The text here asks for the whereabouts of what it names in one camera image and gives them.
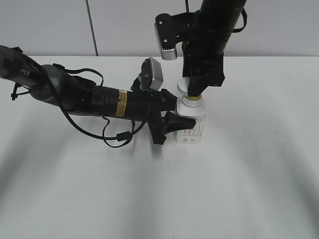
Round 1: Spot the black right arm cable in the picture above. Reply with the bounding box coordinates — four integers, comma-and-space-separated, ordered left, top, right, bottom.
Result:
231, 6, 248, 33

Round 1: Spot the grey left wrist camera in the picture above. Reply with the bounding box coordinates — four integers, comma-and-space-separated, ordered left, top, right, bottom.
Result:
131, 57, 163, 92

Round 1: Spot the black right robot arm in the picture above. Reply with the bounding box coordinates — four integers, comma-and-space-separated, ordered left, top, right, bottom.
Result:
182, 0, 247, 97

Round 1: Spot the white square drink bottle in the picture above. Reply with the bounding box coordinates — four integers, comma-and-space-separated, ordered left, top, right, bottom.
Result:
174, 94, 207, 145

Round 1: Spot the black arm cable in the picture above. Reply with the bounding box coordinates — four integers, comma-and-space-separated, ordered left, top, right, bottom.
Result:
10, 63, 151, 148
231, 6, 248, 33

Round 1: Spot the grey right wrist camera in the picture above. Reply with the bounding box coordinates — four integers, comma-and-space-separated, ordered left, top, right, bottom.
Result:
154, 12, 195, 60

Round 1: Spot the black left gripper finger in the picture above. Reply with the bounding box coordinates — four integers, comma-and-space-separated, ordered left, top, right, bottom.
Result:
161, 89, 177, 111
161, 111, 196, 135

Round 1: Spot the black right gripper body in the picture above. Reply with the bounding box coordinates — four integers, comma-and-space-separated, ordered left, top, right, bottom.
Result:
182, 41, 225, 87

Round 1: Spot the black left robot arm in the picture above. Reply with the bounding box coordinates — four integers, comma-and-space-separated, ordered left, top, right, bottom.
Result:
0, 46, 196, 146

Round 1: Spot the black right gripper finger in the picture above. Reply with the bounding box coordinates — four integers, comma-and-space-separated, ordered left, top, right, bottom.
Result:
187, 75, 211, 97

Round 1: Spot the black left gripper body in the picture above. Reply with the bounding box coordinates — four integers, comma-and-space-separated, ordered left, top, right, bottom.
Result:
148, 90, 166, 144

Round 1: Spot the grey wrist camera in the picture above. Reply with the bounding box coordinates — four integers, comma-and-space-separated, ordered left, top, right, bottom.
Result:
154, 12, 195, 60
131, 57, 163, 92

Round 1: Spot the white screw cap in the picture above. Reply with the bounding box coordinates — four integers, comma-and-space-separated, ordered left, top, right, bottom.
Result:
177, 77, 190, 96

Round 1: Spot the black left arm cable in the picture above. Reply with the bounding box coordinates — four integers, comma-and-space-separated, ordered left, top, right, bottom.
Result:
10, 63, 151, 148

